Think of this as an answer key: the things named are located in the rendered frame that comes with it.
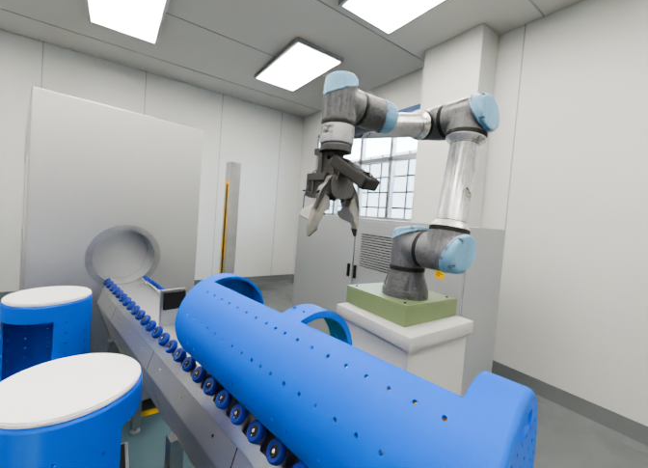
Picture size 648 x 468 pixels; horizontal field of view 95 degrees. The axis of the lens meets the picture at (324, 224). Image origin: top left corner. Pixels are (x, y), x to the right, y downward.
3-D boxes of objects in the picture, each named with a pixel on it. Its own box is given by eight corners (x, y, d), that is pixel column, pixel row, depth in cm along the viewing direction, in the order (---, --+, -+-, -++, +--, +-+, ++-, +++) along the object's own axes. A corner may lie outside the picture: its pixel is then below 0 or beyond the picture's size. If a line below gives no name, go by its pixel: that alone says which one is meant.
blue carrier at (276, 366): (248, 347, 111) (259, 272, 112) (526, 536, 51) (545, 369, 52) (167, 365, 91) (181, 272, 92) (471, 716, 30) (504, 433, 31)
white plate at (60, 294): (27, 286, 133) (27, 289, 133) (-19, 305, 107) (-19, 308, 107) (100, 285, 143) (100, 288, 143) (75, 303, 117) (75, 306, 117)
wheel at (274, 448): (278, 434, 65) (272, 432, 63) (291, 447, 62) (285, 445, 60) (266, 457, 63) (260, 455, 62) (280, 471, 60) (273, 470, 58)
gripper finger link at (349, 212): (347, 227, 76) (335, 196, 72) (365, 230, 72) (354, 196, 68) (339, 234, 74) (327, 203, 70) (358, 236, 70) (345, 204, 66)
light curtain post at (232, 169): (216, 457, 173) (235, 164, 167) (222, 464, 169) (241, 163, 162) (206, 463, 168) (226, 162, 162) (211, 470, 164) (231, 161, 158)
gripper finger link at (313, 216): (294, 234, 64) (314, 201, 68) (312, 236, 60) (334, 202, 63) (284, 225, 62) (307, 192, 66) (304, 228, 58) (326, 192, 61)
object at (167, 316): (182, 320, 135) (184, 287, 135) (185, 323, 133) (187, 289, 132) (158, 325, 128) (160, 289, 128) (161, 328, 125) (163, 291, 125)
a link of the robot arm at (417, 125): (429, 112, 109) (316, 108, 84) (457, 103, 100) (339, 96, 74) (431, 144, 111) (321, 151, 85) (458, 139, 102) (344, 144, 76)
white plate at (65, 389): (21, 445, 50) (21, 452, 50) (166, 370, 75) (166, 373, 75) (-52, 395, 60) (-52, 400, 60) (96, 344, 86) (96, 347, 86)
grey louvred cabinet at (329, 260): (323, 322, 400) (332, 215, 395) (487, 420, 225) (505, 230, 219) (287, 329, 369) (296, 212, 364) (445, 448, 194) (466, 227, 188)
